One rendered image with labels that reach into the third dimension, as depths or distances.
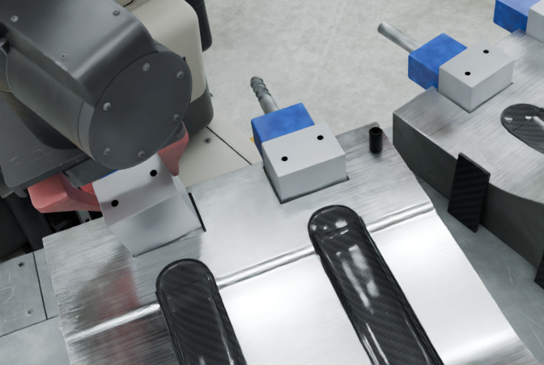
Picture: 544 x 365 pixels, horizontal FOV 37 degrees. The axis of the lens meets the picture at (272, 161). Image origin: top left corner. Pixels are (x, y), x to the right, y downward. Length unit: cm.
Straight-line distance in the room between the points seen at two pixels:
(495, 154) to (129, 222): 29
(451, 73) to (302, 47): 143
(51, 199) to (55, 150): 3
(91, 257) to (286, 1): 172
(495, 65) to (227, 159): 83
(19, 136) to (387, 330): 25
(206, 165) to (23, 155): 99
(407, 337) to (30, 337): 30
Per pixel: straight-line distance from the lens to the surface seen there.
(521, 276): 65
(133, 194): 53
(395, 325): 53
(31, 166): 46
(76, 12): 34
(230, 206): 58
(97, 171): 46
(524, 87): 71
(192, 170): 144
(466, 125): 67
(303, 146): 57
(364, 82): 197
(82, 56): 32
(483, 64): 68
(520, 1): 77
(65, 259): 58
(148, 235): 55
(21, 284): 70
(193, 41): 92
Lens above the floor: 133
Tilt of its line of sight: 47 degrees down
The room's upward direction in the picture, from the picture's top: 9 degrees counter-clockwise
